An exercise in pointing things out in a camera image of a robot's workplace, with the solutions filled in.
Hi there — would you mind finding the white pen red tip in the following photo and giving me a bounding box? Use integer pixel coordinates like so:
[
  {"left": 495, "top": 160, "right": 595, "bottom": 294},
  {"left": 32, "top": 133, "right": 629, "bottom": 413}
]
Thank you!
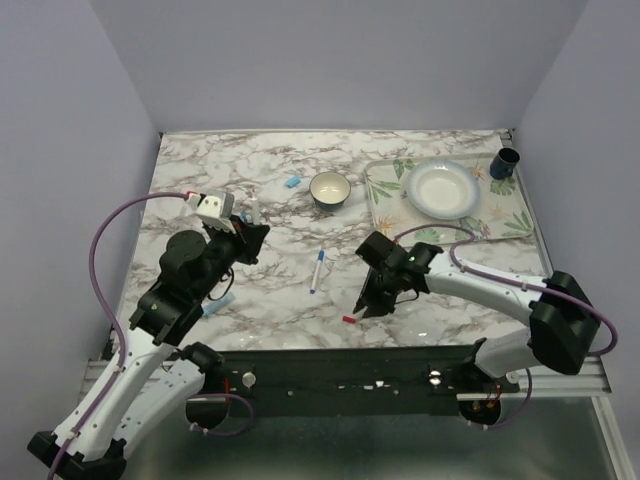
[{"left": 250, "top": 190, "right": 261, "bottom": 225}]

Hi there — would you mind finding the purple cable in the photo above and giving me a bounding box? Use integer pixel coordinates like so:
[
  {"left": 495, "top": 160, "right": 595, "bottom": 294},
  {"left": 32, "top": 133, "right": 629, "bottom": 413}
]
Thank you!
[
  {"left": 392, "top": 223, "right": 619, "bottom": 431},
  {"left": 47, "top": 192, "right": 196, "bottom": 479}
]

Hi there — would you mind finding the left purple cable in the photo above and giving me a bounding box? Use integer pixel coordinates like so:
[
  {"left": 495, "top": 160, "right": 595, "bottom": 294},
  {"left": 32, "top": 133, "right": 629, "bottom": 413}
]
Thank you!
[{"left": 47, "top": 192, "right": 196, "bottom": 479}]

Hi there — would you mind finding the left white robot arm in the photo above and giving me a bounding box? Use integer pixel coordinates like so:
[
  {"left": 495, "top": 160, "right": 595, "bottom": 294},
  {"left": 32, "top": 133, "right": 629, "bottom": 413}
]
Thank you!
[{"left": 28, "top": 216, "right": 270, "bottom": 479}]

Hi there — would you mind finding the white pen blue tip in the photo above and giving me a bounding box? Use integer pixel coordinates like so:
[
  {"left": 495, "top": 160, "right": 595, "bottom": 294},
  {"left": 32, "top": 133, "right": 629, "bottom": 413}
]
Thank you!
[{"left": 310, "top": 249, "right": 325, "bottom": 294}]

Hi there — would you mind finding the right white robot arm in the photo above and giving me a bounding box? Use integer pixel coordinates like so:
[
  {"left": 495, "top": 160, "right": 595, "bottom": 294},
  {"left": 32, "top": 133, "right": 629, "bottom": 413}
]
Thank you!
[{"left": 354, "top": 232, "right": 601, "bottom": 392}]

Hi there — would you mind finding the dark blue cup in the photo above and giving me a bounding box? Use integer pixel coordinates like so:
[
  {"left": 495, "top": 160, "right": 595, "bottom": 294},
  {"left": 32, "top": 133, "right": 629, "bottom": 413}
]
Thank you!
[{"left": 489, "top": 147, "right": 521, "bottom": 180}]

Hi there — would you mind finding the teal bowl cream inside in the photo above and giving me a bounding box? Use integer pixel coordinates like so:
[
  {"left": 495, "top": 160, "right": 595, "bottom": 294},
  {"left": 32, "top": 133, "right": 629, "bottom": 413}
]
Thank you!
[{"left": 309, "top": 172, "right": 351, "bottom": 212}]

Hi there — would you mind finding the white plate blue rim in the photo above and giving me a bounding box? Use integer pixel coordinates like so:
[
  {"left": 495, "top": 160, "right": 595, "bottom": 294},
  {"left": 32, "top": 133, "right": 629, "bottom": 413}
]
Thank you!
[{"left": 405, "top": 160, "right": 481, "bottom": 220}]

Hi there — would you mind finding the floral leaf serving tray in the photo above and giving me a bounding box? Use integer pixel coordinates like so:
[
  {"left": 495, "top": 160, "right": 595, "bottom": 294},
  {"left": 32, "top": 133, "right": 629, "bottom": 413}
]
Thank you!
[{"left": 364, "top": 153, "right": 534, "bottom": 248}]

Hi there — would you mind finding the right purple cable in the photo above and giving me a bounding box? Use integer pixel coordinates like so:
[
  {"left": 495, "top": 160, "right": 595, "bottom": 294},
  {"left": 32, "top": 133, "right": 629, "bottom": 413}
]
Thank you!
[{"left": 392, "top": 223, "right": 619, "bottom": 431}]

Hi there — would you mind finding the aluminium rail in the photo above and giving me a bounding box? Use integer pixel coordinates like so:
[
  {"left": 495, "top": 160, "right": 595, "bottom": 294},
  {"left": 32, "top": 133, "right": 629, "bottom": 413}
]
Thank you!
[{"left": 457, "top": 357, "right": 612, "bottom": 401}]

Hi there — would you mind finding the light blue eraser block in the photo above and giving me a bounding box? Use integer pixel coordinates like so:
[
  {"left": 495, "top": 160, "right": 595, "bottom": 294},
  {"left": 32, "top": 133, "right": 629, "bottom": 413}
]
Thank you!
[{"left": 285, "top": 176, "right": 301, "bottom": 188}]

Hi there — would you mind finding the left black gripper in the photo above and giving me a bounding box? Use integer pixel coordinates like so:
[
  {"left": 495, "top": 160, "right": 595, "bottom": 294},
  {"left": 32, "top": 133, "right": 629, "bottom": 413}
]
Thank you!
[{"left": 193, "top": 214, "right": 270, "bottom": 302}]

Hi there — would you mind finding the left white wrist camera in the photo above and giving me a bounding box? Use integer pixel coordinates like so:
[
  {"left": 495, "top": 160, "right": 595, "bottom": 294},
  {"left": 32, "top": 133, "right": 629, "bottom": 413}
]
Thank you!
[{"left": 186, "top": 190, "right": 236, "bottom": 234}]

